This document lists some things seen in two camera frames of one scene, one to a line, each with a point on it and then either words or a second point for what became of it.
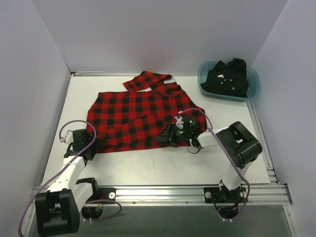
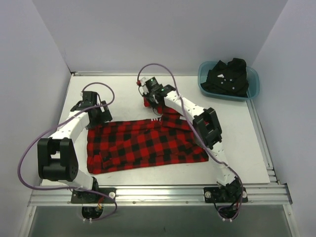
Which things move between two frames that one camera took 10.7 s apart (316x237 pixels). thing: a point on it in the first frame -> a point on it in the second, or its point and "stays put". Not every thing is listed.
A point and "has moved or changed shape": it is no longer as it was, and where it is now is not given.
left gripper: (93, 144) -> (103, 117)
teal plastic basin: (253, 78) stays put
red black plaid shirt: (132, 121) has moved or changed shape
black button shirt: (231, 79) stays put
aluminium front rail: (276, 194) stays put
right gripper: (171, 133) -> (150, 99)
